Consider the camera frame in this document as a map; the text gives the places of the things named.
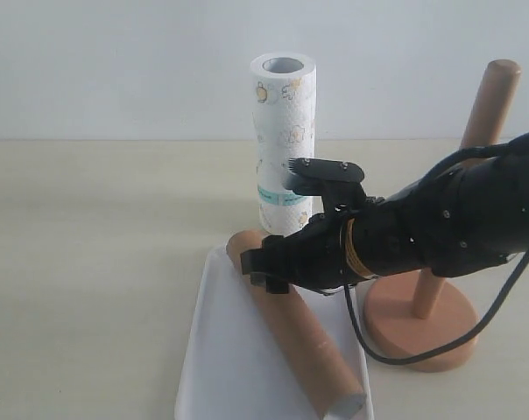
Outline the black cable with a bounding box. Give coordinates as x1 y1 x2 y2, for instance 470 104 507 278
342 251 529 365

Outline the printed white paper towel roll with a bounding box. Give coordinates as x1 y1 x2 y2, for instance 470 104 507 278
250 52 316 236

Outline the wooden paper towel holder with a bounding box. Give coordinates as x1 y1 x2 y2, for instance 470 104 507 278
363 59 522 358

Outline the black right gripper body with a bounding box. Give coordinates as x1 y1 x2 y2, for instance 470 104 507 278
286 179 387 294

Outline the brown cardboard tube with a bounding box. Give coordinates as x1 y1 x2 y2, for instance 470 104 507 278
225 229 366 420

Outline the white rectangular plastic tray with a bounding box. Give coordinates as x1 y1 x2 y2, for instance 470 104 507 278
173 244 375 420

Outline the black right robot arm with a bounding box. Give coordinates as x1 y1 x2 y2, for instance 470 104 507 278
241 132 529 294

